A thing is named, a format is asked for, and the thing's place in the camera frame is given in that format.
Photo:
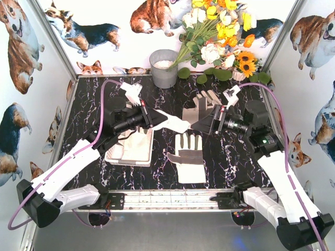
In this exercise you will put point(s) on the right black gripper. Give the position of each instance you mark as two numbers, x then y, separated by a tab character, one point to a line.
217	121

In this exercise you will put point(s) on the artificial flower bouquet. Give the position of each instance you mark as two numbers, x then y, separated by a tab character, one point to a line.
220	33

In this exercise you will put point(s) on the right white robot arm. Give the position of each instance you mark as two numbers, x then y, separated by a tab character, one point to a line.
297	220

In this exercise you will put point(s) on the white perforated storage basket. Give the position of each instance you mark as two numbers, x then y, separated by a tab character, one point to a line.
113	112

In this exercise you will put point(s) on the aluminium front rail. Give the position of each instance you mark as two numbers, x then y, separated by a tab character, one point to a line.
141	200

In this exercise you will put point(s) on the small white sunflower pot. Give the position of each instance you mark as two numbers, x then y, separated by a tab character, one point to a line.
238	76

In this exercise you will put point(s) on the grey metal bucket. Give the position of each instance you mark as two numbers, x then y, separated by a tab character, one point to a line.
163	69

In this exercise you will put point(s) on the white glove green trim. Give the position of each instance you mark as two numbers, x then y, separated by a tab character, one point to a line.
188	158

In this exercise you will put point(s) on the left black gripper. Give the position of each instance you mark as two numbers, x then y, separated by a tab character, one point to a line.
146	116

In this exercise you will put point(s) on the white grey work glove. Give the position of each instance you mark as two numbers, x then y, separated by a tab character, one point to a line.
133	146

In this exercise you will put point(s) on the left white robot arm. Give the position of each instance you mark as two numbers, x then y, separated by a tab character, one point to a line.
44	199

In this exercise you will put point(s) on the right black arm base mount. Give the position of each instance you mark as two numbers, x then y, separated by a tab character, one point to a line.
233	199

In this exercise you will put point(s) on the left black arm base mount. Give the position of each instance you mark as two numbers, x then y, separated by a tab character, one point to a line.
107	200

